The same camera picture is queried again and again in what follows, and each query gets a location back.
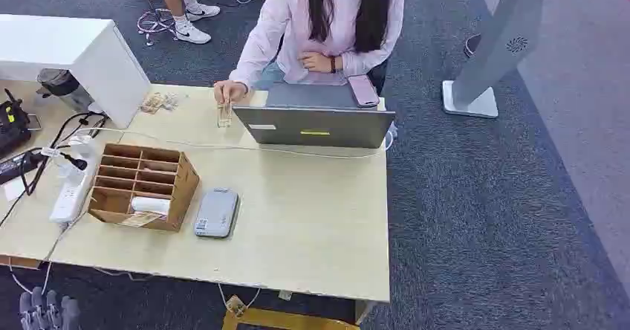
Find person's left hand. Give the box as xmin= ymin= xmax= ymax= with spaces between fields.
xmin=297 ymin=51 xmax=332 ymax=74

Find person's right hand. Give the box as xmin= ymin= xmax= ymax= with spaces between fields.
xmin=212 ymin=80 xmax=249 ymax=106

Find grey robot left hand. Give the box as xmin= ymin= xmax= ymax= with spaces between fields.
xmin=19 ymin=286 xmax=82 ymax=330

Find seated person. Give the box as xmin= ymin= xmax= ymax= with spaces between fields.
xmin=212 ymin=0 xmax=407 ymax=106

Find pink smartphone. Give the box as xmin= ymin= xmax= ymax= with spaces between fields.
xmin=346 ymin=74 xmax=381 ymax=109

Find grey laptop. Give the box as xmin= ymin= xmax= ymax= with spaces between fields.
xmin=232 ymin=82 xmax=397 ymax=150

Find standing person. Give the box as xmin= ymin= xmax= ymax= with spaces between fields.
xmin=152 ymin=0 xmax=222 ymax=45

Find wooden card box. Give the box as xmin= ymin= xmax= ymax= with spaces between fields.
xmin=87 ymin=143 xmax=201 ymax=233

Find white power strip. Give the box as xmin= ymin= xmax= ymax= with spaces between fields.
xmin=48 ymin=135 xmax=100 ymax=224

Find white paper note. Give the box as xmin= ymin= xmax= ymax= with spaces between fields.
xmin=2 ymin=177 xmax=27 ymax=203

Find printed card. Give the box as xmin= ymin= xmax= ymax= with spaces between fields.
xmin=119 ymin=211 xmax=164 ymax=229

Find white paper roll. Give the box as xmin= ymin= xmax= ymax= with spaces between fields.
xmin=130 ymin=196 xmax=172 ymax=216

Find white cabinet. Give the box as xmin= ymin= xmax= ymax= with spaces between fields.
xmin=0 ymin=13 xmax=152 ymax=130

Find flat black device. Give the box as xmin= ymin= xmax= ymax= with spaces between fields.
xmin=0 ymin=148 xmax=48 ymax=187

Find grey waste bin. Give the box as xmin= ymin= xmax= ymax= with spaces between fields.
xmin=36 ymin=68 xmax=95 ymax=114

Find white floor stand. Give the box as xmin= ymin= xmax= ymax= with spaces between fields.
xmin=441 ymin=0 xmax=549 ymax=120

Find hanging white cable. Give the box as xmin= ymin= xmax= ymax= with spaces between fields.
xmin=7 ymin=257 xmax=53 ymax=297

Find metal wire rack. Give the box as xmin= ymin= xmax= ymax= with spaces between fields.
xmin=136 ymin=0 xmax=180 ymax=48

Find black cable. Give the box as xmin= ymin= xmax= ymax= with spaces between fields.
xmin=0 ymin=111 xmax=108 ymax=227

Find black device with handle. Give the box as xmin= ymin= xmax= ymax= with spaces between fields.
xmin=0 ymin=88 xmax=43 ymax=159

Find yellow frame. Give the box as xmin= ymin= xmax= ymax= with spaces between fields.
xmin=221 ymin=295 xmax=361 ymax=330

